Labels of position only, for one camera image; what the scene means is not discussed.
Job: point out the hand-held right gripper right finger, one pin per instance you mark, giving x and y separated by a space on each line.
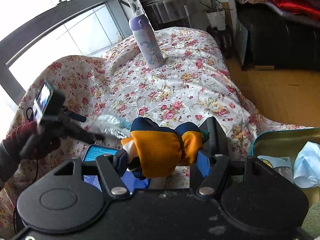
203 166

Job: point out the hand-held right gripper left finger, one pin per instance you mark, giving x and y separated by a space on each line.
123 161

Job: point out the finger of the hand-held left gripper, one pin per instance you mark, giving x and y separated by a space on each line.
78 117
87 134

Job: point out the yellow navy cloth bundle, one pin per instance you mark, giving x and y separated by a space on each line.
160 145

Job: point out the patterned fabric pouch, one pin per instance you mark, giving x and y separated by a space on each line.
275 162

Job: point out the teal metal tin box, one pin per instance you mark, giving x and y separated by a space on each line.
280 140

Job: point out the light blue face mask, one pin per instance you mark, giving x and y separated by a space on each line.
307 165

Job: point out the green scouring pad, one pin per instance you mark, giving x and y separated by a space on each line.
313 220

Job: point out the person's left forearm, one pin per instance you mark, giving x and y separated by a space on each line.
6 167

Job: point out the person's left hand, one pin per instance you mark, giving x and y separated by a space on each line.
17 136

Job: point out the blue tissue pack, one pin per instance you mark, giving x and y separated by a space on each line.
100 153

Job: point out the clear plastic bag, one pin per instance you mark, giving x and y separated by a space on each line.
110 126

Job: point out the window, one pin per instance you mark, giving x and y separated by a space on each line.
50 17

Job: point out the purple cartoon water bottle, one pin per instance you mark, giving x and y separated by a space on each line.
148 47

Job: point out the dark wooden stool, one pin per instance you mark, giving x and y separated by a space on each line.
222 37

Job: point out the white plant pot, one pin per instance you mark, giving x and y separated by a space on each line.
215 17

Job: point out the black leather sofa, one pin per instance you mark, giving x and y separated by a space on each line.
287 42

